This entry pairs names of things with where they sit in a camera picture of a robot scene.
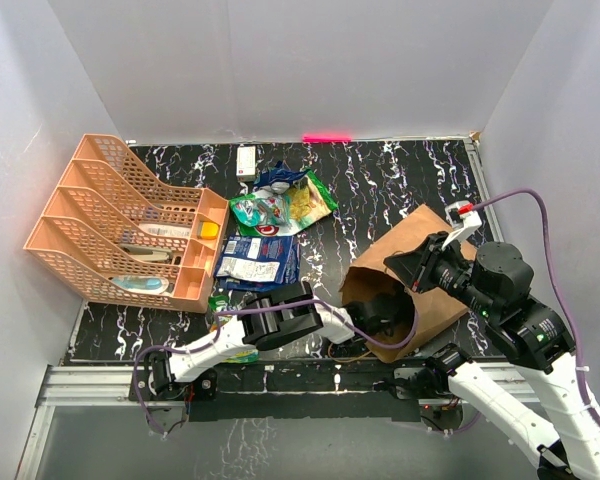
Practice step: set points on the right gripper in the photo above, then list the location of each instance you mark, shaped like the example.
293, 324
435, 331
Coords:
414, 267

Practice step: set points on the brown paper bag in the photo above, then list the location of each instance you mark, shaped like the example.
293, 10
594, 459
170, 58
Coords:
421, 316

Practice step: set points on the navy Kettle chips bag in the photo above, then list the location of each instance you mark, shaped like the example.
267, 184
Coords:
290, 272

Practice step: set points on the teal snack packet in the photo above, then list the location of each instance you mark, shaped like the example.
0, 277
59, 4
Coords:
259, 212

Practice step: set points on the green chips bag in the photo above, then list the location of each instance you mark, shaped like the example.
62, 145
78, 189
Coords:
310, 201

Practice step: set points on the blue cookie bag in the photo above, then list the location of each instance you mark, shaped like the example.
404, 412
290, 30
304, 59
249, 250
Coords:
255, 260

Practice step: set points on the dark blue snack bag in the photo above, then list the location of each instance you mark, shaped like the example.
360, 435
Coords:
278, 179

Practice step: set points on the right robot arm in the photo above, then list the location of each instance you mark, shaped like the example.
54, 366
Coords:
565, 443

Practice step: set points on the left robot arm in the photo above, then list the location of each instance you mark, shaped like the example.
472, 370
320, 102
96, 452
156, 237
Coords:
271, 320

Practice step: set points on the red light strip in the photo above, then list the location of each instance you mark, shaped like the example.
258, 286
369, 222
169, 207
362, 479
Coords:
326, 137

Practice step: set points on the small white box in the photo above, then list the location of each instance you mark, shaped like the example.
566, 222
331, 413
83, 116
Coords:
246, 163

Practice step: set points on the yellow sticky note block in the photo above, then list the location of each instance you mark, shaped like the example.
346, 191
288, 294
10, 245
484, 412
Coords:
208, 230

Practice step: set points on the white tube in organizer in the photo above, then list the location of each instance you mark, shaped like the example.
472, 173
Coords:
165, 230

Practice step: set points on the clear pouch in organizer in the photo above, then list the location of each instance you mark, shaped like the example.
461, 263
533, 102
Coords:
141, 284

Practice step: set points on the stapler in organizer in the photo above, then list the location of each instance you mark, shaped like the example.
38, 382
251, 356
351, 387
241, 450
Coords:
148, 254

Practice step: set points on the orange plastic desk organizer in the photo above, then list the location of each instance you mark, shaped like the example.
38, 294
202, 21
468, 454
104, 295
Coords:
103, 196

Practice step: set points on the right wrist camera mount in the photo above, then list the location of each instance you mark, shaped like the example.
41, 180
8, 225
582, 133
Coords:
464, 221

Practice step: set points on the black front mounting rail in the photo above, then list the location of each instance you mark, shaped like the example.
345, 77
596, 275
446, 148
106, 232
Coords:
306, 388

